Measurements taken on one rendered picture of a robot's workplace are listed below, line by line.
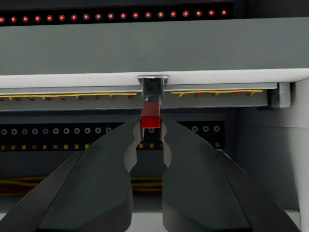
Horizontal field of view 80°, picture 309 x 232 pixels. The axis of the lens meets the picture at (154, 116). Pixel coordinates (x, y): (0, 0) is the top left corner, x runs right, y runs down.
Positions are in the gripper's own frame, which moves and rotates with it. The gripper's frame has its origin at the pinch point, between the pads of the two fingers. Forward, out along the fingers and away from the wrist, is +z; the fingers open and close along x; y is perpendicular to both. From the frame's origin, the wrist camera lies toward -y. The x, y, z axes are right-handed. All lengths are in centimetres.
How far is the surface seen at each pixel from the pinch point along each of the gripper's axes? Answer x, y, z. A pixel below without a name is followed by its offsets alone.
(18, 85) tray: -14.8, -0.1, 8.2
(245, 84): 10.2, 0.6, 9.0
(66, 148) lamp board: -17.3, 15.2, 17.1
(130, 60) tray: -1.8, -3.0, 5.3
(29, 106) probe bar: -16.0, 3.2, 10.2
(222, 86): 7.6, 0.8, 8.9
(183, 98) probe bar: 3.5, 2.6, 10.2
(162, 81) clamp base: 0.9, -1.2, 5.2
